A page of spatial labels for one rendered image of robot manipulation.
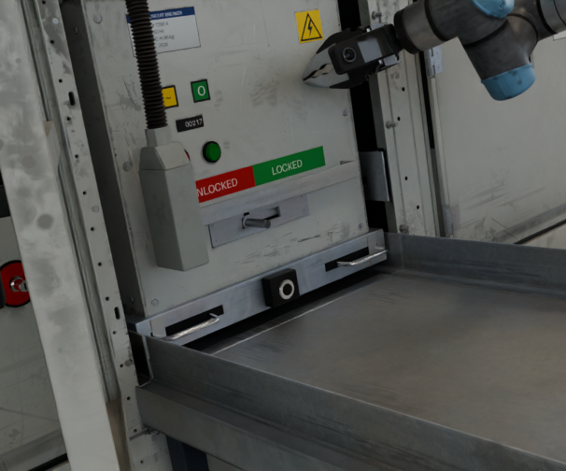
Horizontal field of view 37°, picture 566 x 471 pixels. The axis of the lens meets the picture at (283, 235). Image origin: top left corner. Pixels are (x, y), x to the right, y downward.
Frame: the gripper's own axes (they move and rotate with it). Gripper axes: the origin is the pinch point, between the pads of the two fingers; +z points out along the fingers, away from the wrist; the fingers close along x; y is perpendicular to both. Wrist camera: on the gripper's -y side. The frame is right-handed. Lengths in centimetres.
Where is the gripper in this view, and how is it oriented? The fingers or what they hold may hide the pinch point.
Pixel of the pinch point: (306, 78)
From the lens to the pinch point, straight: 144.4
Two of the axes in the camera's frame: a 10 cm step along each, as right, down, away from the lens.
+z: -7.5, 2.5, 6.1
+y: 5.5, -2.8, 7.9
